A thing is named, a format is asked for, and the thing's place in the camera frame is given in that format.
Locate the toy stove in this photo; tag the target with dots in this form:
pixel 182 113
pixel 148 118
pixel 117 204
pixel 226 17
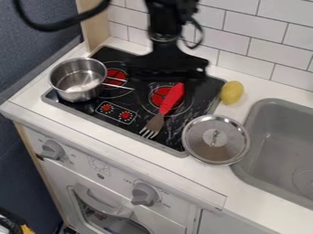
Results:
pixel 134 100

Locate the toy sink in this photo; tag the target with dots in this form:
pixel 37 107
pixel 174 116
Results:
pixel 277 152

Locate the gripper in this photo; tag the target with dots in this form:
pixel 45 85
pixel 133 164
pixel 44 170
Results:
pixel 169 62

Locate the yellow toy lemon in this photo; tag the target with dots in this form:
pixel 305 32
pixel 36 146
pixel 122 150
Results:
pixel 232 92

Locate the silver lid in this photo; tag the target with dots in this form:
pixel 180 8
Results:
pixel 215 139

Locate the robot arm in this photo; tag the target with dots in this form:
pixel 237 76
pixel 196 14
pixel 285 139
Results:
pixel 164 18

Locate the silver pot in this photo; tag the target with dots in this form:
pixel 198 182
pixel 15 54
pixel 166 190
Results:
pixel 77 79

